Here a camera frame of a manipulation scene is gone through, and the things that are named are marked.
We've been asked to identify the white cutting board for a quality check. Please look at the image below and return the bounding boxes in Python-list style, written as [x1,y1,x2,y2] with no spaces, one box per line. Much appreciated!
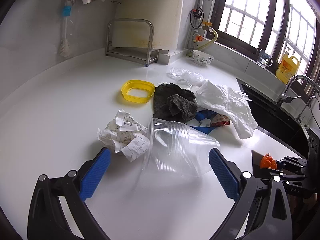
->
[112,0,183,50]

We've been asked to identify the clear plastic cup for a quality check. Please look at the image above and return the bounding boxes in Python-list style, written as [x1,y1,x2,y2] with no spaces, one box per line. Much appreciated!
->
[142,118,220,177]

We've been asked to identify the dark grey rag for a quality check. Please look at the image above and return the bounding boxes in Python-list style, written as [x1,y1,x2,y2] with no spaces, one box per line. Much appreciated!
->
[153,83,197,124]

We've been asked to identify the yellow oil bottle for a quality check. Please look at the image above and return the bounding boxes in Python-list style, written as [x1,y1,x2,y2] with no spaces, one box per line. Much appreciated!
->
[276,47,300,84]

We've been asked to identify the black kitchen sink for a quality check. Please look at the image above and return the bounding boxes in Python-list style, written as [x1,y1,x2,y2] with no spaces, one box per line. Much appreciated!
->
[237,79,309,159]

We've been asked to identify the blue ribbon strap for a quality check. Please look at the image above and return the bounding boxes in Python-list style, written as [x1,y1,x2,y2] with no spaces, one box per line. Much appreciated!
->
[186,109,217,135]

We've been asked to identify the white plastic bag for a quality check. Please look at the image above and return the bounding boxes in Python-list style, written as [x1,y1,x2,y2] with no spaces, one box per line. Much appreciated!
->
[195,81,258,139]

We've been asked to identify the gas valve with hose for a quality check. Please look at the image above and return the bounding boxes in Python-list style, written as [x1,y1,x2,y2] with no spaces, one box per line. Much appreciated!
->
[186,0,219,57]

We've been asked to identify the red white snack wrapper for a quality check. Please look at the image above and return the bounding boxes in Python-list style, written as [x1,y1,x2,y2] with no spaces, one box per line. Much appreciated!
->
[210,114,230,127]

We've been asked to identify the chrome kitchen faucet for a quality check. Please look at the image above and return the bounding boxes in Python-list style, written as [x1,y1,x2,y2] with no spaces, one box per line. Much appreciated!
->
[274,74,319,129]

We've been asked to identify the orange peel scrap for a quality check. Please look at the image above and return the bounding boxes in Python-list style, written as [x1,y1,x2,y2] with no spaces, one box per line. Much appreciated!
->
[259,153,278,170]

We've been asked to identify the glass mug with cartoon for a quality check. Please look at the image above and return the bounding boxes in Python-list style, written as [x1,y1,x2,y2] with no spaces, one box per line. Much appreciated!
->
[257,49,273,68]

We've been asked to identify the printed paper ball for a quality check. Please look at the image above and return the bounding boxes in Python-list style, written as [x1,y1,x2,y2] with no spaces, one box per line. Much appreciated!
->
[97,109,150,162]

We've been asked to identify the blue white bottle brush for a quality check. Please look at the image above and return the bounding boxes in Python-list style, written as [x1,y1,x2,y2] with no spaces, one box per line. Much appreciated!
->
[58,0,72,57]

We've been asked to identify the white patterned ceramic bowl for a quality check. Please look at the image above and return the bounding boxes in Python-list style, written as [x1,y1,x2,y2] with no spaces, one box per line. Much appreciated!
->
[192,50,214,66]

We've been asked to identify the crumpled clear plastic wrap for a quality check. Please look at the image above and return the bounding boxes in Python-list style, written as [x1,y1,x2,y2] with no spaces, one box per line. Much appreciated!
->
[168,67,207,87]

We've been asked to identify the yellow plastic lid ring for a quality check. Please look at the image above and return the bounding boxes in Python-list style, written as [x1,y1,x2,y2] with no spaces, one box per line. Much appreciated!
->
[120,79,156,104]

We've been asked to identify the stainless steel rack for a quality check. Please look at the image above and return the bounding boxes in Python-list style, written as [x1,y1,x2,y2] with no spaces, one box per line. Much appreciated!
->
[105,18,160,67]

